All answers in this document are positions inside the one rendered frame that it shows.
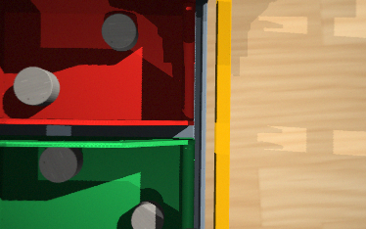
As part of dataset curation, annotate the green bin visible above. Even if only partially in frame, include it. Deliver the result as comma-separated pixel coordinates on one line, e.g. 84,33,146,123
0,135,195,229

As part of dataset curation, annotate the red open bin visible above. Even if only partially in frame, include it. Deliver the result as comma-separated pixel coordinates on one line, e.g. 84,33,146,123
0,0,196,126

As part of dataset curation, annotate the yellow bar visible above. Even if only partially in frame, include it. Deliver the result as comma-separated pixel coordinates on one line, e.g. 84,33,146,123
213,0,232,229

